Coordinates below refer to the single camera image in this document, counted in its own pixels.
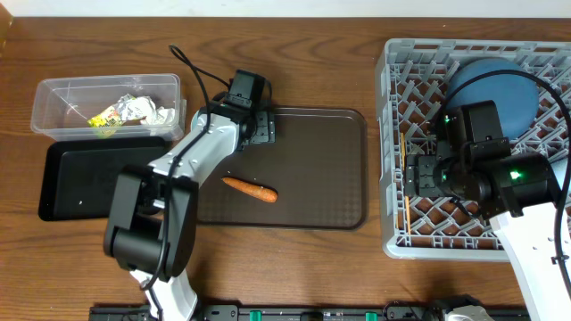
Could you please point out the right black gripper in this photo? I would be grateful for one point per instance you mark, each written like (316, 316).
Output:
(419, 176)

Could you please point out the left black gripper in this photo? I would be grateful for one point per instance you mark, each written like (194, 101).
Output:
(268, 134)

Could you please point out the short wooden chopstick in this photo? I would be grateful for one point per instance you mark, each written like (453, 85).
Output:
(407, 214)

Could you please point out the long wooden chopstick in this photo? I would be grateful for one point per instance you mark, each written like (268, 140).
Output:
(403, 151)

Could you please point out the white tissue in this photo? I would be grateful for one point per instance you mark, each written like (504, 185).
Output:
(162, 116)
(132, 108)

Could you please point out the dark blue plate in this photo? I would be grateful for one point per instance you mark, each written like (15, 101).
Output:
(516, 98)

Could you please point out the yellow snack wrapper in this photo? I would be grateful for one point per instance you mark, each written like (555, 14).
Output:
(109, 118)

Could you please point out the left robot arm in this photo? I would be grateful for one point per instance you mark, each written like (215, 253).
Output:
(152, 221)

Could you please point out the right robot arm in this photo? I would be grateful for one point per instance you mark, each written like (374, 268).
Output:
(523, 197)

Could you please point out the grey dishwasher rack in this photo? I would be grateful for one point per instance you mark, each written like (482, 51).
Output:
(412, 76)

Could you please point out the dark brown serving tray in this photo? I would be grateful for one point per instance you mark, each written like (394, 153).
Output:
(317, 166)

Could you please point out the orange carrot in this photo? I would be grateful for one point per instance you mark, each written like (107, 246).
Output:
(256, 191)

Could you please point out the black rectangular bin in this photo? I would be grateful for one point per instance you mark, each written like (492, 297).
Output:
(80, 176)

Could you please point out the clear plastic bin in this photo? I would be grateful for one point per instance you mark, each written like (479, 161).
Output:
(62, 106)

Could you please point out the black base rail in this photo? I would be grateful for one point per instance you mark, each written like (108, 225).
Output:
(235, 313)

